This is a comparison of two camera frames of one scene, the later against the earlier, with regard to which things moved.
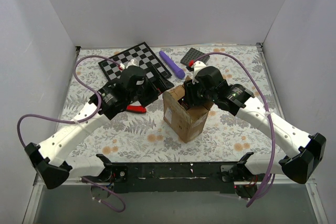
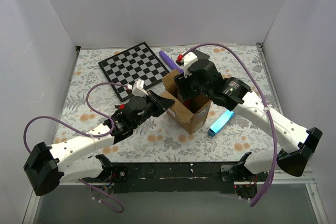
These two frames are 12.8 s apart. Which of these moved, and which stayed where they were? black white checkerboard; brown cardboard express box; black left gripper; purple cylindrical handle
Moved: black left gripper; brown cardboard express box
Stayed: purple cylindrical handle; black white checkerboard
